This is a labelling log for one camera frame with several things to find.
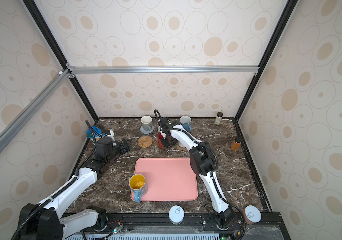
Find paw shaped wooden coaster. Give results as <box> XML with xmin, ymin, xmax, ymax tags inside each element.
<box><xmin>176</xmin><ymin>145</ymin><xmax>188</xmax><ymax>152</ymax></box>

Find black mug red inside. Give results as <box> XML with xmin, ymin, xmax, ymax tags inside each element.
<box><xmin>158</xmin><ymin>133</ymin><xmax>164</xmax><ymax>146</ymax></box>

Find light blue mug white inside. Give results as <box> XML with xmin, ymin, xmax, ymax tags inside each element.
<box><xmin>179</xmin><ymin>116</ymin><xmax>192</xmax><ymax>133</ymax></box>

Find light blue fabric coaster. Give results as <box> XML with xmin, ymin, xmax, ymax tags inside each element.
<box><xmin>140</xmin><ymin>126</ymin><xmax>154</xmax><ymax>135</ymax></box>

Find grey mug white inside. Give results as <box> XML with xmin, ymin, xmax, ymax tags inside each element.
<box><xmin>141</xmin><ymin>116</ymin><xmax>153</xmax><ymax>130</ymax></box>

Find blue mug yellow inside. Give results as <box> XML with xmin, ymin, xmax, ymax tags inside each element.
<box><xmin>129</xmin><ymin>174</ymin><xmax>148</xmax><ymax>203</ymax></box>

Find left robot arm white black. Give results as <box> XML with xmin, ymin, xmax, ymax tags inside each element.
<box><xmin>12</xmin><ymin>137</ymin><xmax>132</xmax><ymax>240</ymax></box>

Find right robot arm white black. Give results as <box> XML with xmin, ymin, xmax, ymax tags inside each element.
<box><xmin>160</xmin><ymin>125</ymin><xmax>245</xmax><ymax>230</ymax></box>

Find blue lid snack tub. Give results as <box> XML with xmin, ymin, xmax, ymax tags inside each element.
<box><xmin>86</xmin><ymin>127</ymin><xmax>106</xmax><ymax>141</ymax></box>

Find pink plastic tray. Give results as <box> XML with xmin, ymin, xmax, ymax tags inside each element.
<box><xmin>135</xmin><ymin>158</ymin><xmax>198</xmax><ymax>202</ymax></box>

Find clear bottle black cap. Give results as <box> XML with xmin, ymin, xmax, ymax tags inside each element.
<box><xmin>214</xmin><ymin>112</ymin><xmax>223</xmax><ymax>126</ymax></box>

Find amber bottle dark cap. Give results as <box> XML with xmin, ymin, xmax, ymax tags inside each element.
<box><xmin>231</xmin><ymin>136</ymin><xmax>242</xmax><ymax>151</ymax></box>

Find white round lid container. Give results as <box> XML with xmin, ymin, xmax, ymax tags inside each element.
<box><xmin>169</xmin><ymin>205</ymin><xmax>184</xmax><ymax>225</ymax></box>

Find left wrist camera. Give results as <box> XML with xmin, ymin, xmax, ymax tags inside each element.
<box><xmin>105</xmin><ymin>130</ymin><xmax>115</xmax><ymax>141</ymax></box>

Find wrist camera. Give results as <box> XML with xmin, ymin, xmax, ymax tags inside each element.
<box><xmin>158</xmin><ymin>117</ymin><xmax>171</xmax><ymax>129</ymax></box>
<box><xmin>105</xmin><ymin>130</ymin><xmax>115</xmax><ymax>141</ymax></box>

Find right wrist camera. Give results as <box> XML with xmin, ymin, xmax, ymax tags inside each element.
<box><xmin>158</xmin><ymin>117</ymin><xmax>171</xmax><ymax>129</ymax></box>

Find horizontal aluminium frame bar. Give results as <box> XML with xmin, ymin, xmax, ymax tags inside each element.
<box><xmin>69</xmin><ymin>66</ymin><xmax>259</xmax><ymax>74</ymax></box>

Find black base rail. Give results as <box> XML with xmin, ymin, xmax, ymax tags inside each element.
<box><xmin>32</xmin><ymin>211</ymin><xmax>291</xmax><ymax>240</ymax></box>

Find slanted aluminium frame bar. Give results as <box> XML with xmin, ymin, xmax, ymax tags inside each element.
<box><xmin>0</xmin><ymin>69</ymin><xmax>70</xmax><ymax>153</ymax></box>

